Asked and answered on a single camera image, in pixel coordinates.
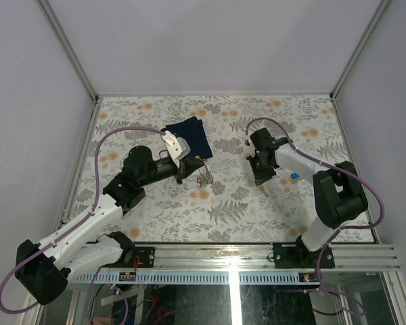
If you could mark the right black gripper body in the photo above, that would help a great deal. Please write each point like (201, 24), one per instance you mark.
(262, 171)

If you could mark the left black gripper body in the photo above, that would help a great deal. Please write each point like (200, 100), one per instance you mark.
(181, 171)

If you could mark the keyring with tagged keys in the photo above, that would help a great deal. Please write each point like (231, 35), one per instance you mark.
(205, 178)

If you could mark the key with yellow tag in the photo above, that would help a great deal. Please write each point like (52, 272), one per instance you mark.
(264, 188)

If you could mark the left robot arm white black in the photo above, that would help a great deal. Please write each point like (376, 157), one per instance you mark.
(45, 268)

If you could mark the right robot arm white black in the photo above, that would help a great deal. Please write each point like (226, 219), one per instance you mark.
(339, 198)

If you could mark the folded navy blue cloth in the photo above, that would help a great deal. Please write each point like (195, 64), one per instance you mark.
(192, 131)

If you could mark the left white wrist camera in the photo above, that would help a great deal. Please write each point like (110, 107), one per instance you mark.
(177, 147)

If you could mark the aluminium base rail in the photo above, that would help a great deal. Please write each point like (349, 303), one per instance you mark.
(345, 257)

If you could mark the slotted white cable duct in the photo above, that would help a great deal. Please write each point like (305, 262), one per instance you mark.
(147, 276)

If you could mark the right aluminium frame post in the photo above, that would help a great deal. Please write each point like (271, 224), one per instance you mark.
(360, 46)

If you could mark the aluminium frame post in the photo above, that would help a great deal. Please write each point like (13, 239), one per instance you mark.
(360, 46)
(67, 48)

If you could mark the left aluminium frame post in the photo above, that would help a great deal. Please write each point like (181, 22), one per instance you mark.
(67, 48)

